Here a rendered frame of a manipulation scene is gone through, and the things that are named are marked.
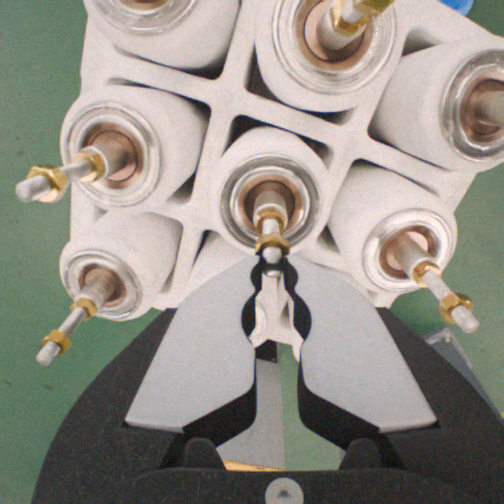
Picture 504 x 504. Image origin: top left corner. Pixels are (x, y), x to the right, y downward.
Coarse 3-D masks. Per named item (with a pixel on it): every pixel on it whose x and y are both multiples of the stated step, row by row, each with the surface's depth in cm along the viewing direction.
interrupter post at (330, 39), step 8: (336, 0) 12; (328, 8) 13; (328, 16) 13; (320, 24) 14; (328, 24) 13; (320, 32) 14; (328, 32) 13; (336, 32) 13; (360, 32) 13; (320, 40) 15; (328, 40) 14; (336, 40) 14; (344, 40) 13; (328, 48) 16; (336, 48) 15
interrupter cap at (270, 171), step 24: (240, 168) 19; (264, 168) 19; (288, 168) 19; (240, 192) 20; (288, 192) 20; (312, 192) 20; (240, 216) 21; (288, 216) 21; (312, 216) 21; (240, 240) 22; (288, 240) 22
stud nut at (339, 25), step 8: (344, 0) 12; (336, 8) 12; (336, 16) 12; (368, 16) 12; (336, 24) 12; (344, 24) 12; (352, 24) 12; (360, 24) 12; (344, 32) 13; (352, 32) 12
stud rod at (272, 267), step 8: (264, 224) 17; (272, 224) 16; (264, 232) 16; (272, 232) 15; (272, 248) 14; (264, 256) 13; (272, 256) 13; (280, 256) 13; (264, 264) 13; (272, 264) 13; (280, 264) 13; (264, 272) 13; (272, 272) 13; (280, 272) 13
